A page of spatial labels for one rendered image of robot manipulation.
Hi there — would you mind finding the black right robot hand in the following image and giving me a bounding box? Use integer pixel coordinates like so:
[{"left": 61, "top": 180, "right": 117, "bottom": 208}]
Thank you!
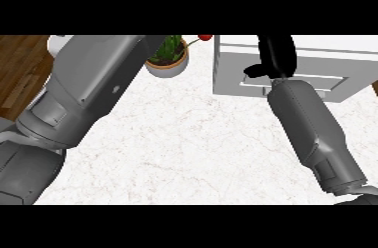
[{"left": 243, "top": 34, "right": 299, "bottom": 80}]

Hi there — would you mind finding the grey drawer cabinet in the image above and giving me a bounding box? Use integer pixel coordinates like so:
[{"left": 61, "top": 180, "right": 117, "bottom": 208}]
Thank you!
[{"left": 212, "top": 34, "right": 378, "bottom": 104}]

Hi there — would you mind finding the grey drawer front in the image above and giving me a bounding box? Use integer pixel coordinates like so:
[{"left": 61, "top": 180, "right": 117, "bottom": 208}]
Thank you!
[{"left": 240, "top": 72, "right": 352, "bottom": 93}]

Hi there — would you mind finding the potted green plant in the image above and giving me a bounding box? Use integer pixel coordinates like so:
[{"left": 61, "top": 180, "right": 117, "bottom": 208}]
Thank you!
[{"left": 144, "top": 34, "right": 191, "bottom": 79}]

